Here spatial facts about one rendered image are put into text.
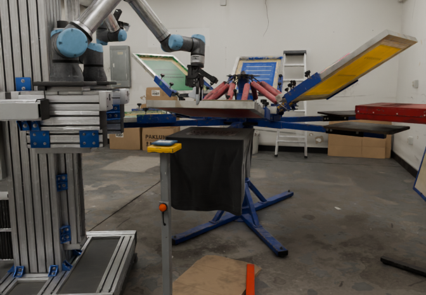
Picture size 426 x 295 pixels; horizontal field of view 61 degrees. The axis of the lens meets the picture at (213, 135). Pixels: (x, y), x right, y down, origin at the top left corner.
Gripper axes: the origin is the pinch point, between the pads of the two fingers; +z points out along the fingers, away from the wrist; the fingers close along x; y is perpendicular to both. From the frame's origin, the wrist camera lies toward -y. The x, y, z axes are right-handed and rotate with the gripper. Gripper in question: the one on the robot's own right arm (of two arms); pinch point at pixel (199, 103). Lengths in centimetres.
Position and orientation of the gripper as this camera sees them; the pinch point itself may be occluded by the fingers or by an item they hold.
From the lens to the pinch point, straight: 192.1
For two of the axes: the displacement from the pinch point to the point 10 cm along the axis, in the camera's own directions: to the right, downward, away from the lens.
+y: -9.7, -0.4, 2.4
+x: -2.4, -0.2, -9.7
